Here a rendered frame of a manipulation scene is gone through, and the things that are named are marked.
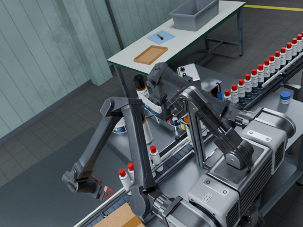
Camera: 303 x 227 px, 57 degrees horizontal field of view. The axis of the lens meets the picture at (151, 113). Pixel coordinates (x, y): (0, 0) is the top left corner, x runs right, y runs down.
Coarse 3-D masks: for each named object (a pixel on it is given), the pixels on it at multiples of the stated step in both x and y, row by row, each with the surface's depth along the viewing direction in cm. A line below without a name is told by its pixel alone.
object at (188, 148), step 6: (252, 96) 211; (246, 102) 207; (204, 138) 189; (180, 150) 186; (186, 150) 185; (168, 156) 185; (174, 156) 183; (180, 156) 182; (168, 162) 181; (174, 162) 180; (168, 168) 177; (156, 174) 175; (126, 198) 167; (108, 204) 166; (114, 204) 166; (120, 204) 164; (108, 210) 163; (114, 210) 162; (102, 216) 162; (96, 222) 159
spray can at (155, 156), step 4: (152, 148) 165; (152, 152) 166; (156, 152) 167; (152, 156) 167; (156, 156) 168; (152, 160) 172; (156, 160) 169; (160, 160) 172; (156, 164) 172; (160, 168) 174
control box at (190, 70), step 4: (192, 64) 152; (184, 68) 150; (188, 68) 149; (192, 68) 149; (180, 72) 149; (184, 72) 148; (188, 72) 147; (192, 72) 146; (196, 72) 145; (180, 76) 146; (192, 76) 143; (196, 76) 142; (196, 80) 140; (200, 80) 140; (196, 84) 141; (200, 84) 141; (200, 88) 143
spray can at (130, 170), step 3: (129, 165) 159; (132, 165) 158; (129, 168) 159; (132, 168) 159; (129, 171) 161; (132, 171) 160; (129, 174) 162; (132, 174) 161; (132, 177) 163; (132, 180) 166
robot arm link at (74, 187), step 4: (68, 184) 127; (72, 184) 125; (76, 184) 123; (80, 184) 124; (84, 184) 126; (72, 188) 124; (76, 188) 123; (80, 188) 124; (84, 188) 125; (72, 192) 124; (76, 192) 123; (80, 192) 125
